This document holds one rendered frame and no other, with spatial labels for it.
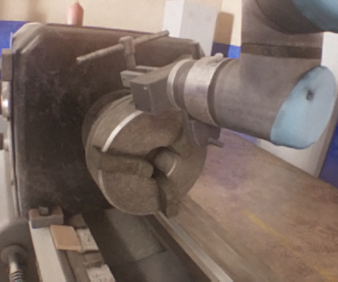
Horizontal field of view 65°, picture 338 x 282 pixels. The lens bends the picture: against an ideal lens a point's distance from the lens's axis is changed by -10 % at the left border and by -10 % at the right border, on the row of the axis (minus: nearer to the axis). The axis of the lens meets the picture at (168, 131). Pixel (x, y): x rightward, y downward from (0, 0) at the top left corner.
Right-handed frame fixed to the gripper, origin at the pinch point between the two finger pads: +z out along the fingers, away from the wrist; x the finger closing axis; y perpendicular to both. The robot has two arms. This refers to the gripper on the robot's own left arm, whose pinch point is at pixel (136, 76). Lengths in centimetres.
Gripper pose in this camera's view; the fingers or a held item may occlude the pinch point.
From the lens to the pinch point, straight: 53.8
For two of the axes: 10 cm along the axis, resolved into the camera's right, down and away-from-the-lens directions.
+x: -7.6, 4.1, -5.1
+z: -6.3, -2.4, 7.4
